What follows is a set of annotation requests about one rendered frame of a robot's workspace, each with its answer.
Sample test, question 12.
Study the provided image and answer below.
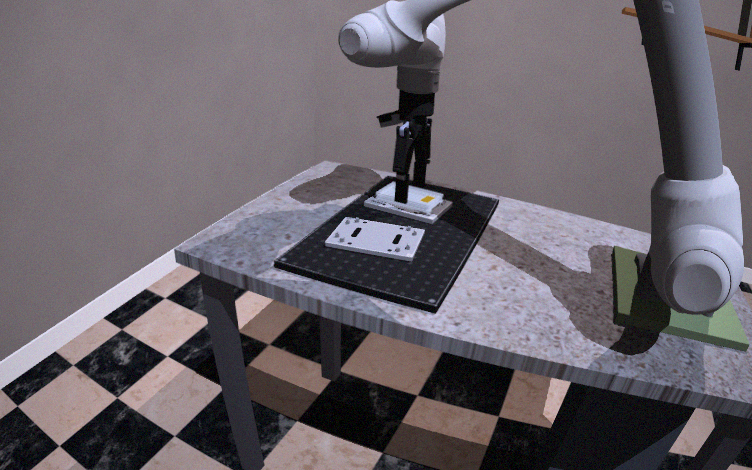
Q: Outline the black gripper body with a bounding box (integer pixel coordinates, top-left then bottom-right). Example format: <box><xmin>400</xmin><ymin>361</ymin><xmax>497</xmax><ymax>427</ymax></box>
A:
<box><xmin>398</xmin><ymin>90</ymin><xmax>435</xmax><ymax>139</ymax></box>

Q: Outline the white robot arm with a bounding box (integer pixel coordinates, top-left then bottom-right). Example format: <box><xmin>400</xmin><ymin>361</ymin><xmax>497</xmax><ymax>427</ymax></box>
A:
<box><xmin>338</xmin><ymin>0</ymin><xmax>744</xmax><ymax>317</ymax></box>

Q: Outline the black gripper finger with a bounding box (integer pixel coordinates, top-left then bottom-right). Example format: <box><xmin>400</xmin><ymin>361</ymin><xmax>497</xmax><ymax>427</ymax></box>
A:
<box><xmin>392</xmin><ymin>121</ymin><xmax>422</xmax><ymax>204</ymax></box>
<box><xmin>413</xmin><ymin>118</ymin><xmax>432</xmax><ymax>189</ymax></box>

